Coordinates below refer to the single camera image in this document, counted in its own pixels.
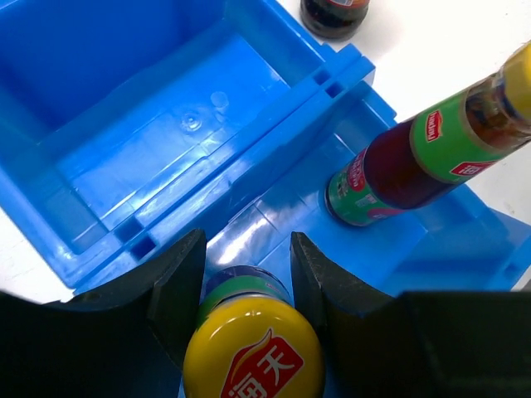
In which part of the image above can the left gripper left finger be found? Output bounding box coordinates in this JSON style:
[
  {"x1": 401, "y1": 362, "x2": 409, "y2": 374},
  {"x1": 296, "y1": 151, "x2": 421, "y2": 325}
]
[{"x1": 1, "y1": 229, "x2": 207, "y2": 397}]

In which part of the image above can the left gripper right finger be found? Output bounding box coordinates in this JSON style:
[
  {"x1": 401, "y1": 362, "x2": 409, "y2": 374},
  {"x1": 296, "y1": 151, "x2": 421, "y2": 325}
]
[{"x1": 290, "y1": 232, "x2": 530, "y2": 397}]

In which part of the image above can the yellow-cap sauce bottle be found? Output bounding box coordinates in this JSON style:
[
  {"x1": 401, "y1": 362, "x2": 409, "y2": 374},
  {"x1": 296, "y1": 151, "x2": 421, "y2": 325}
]
[
  {"x1": 325, "y1": 44, "x2": 530, "y2": 226},
  {"x1": 183, "y1": 265, "x2": 325, "y2": 397}
]

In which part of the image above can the red-cap sauce jar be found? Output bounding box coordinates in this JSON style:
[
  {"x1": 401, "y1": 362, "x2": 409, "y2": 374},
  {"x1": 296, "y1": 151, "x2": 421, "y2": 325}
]
[{"x1": 300, "y1": 0, "x2": 370, "y2": 40}]

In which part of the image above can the blue three-compartment plastic bin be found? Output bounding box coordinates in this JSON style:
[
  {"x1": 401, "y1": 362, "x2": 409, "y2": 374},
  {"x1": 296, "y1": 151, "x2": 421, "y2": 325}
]
[{"x1": 1, "y1": 1, "x2": 530, "y2": 311}]

